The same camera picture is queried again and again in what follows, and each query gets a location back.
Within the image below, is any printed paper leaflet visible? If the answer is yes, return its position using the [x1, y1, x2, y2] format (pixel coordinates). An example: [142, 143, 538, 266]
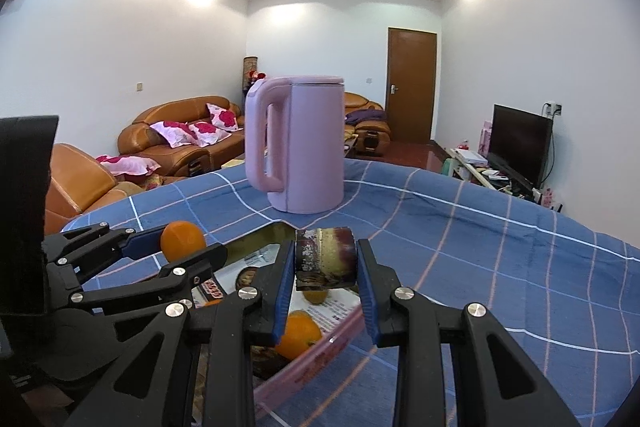
[200, 244, 362, 334]

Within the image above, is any black power cable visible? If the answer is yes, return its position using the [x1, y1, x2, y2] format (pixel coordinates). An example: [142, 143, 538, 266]
[537, 114, 558, 190]

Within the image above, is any brown leather armchair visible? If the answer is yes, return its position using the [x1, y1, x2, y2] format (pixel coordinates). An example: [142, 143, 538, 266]
[45, 143, 146, 235]

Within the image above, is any pink floral pillow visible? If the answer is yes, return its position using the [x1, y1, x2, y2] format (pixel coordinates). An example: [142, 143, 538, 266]
[96, 153, 162, 176]
[150, 121, 198, 148]
[186, 121, 232, 148]
[206, 103, 240, 131]

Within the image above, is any tall brown rolled mat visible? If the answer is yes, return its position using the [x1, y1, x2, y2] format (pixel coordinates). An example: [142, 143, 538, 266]
[243, 56, 259, 98]

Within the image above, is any long brown leather sofa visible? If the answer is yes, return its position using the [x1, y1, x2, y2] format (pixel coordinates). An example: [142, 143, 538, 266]
[117, 96, 246, 178]

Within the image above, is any pink electric kettle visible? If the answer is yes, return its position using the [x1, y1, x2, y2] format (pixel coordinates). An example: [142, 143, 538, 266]
[244, 75, 346, 214]

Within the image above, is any blue checked tablecloth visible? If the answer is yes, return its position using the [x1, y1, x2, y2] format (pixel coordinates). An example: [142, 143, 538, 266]
[60, 157, 640, 427]

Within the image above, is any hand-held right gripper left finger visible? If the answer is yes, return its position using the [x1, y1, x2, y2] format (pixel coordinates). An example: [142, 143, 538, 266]
[65, 239, 297, 427]

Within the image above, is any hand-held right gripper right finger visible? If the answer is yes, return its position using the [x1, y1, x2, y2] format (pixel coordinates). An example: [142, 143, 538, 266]
[356, 238, 583, 427]

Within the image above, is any white television stand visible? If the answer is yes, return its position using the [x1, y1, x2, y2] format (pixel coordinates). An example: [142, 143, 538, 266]
[447, 148, 542, 204]

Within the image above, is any orange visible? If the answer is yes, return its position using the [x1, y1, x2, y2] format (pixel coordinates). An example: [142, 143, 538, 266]
[160, 221, 207, 262]
[276, 311, 323, 362]

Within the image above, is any purple cloth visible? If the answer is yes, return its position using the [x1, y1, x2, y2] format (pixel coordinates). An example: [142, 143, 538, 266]
[346, 108, 386, 126]

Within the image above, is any pink metal tin box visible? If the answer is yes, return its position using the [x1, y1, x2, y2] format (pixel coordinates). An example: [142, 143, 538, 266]
[192, 221, 370, 410]

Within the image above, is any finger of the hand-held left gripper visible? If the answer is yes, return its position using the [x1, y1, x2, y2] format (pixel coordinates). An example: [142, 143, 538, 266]
[44, 223, 164, 281]
[47, 243, 229, 316]

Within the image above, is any whole purple mangosteen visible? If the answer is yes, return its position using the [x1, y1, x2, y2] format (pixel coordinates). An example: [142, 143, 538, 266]
[251, 346, 297, 381]

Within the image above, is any black flat television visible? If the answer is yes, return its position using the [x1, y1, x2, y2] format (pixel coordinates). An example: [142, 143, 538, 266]
[487, 104, 553, 188]

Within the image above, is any brown wooden door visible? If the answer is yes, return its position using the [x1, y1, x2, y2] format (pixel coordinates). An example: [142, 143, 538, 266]
[387, 27, 438, 145]

